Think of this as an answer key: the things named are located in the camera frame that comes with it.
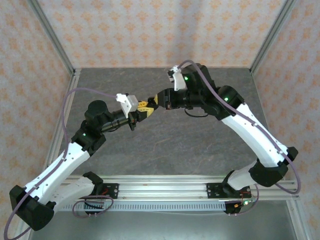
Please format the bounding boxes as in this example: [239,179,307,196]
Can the black cable loop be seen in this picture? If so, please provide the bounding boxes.
[184,107,209,118]

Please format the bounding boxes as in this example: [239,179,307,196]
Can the grey metal base panel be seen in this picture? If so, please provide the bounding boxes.
[29,199,300,240]

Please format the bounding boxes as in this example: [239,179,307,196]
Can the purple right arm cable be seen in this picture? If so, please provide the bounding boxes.
[177,59,302,217]

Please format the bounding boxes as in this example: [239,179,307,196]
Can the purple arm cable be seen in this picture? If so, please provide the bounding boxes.
[4,87,118,240]
[177,59,302,217]

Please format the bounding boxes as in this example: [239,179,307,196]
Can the small circuit board with LED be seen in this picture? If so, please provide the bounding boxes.
[233,199,253,209]

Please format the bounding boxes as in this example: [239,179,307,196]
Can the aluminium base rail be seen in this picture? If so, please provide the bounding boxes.
[46,174,300,201]

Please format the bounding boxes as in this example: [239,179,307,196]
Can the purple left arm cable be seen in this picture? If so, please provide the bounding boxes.
[4,87,118,240]

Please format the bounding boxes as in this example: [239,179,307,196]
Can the aluminium frame rail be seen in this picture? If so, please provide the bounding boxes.
[286,199,312,240]

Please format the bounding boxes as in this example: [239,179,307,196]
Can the grey slotted cable duct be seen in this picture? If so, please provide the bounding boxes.
[61,201,227,213]

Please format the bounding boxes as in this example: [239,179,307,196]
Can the aluminium corner post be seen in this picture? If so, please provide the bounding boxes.
[27,0,76,76]
[249,0,297,75]

